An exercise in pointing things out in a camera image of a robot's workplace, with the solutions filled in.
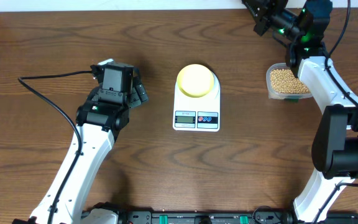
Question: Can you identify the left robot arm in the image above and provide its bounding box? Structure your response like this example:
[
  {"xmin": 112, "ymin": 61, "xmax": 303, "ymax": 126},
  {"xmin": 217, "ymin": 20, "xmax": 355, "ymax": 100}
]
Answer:
[{"xmin": 26, "ymin": 59, "xmax": 149, "ymax": 224}]

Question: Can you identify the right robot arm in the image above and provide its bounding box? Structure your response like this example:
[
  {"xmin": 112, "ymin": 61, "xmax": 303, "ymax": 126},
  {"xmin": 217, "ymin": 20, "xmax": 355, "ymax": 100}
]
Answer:
[{"xmin": 242, "ymin": 0, "xmax": 358, "ymax": 223}]

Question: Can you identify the pale yellow bowl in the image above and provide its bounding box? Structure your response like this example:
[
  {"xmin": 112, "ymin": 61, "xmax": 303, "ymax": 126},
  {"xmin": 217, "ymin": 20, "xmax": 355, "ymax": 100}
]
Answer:
[{"xmin": 177, "ymin": 64, "xmax": 214, "ymax": 98}]

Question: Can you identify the white digital kitchen scale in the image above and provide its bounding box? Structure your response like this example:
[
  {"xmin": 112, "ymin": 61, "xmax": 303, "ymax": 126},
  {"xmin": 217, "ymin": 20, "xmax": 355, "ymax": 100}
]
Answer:
[{"xmin": 172, "ymin": 72, "xmax": 221, "ymax": 132}]

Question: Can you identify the soybeans pile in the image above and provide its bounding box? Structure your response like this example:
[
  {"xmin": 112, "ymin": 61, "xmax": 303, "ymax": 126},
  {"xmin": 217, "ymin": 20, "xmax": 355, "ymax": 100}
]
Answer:
[{"xmin": 270, "ymin": 68, "xmax": 310, "ymax": 94}]

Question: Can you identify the clear plastic container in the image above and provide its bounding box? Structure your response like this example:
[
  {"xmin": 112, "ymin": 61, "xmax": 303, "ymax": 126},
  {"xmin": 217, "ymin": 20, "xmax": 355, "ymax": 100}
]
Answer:
[{"xmin": 266, "ymin": 63, "xmax": 313, "ymax": 100}]

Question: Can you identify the green tape label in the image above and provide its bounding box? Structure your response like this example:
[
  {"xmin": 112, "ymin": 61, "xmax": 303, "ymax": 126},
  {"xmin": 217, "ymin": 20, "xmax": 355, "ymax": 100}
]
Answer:
[{"xmin": 284, "ymin": 98, "xmax": 299, "ymax": 103}]

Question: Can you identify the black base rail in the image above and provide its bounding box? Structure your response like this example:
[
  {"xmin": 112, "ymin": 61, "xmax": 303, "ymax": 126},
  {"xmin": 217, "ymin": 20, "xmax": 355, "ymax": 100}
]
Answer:
[{"xmin": 116, "ymin": 210, "xmax": 358, "ymax": 224}]

